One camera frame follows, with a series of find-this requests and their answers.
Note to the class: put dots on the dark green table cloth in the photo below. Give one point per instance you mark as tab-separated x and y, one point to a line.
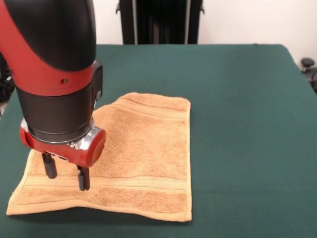
247	148

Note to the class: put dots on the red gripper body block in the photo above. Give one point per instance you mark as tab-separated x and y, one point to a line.
62	152

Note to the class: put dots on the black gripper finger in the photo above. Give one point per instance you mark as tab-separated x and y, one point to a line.
83	178
50	167

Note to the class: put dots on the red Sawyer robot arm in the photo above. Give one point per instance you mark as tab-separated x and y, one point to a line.
49	111

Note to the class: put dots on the black stand column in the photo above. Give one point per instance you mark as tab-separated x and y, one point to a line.
161	22

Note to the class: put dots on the tan terry towel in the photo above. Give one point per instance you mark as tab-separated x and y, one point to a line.
136	148

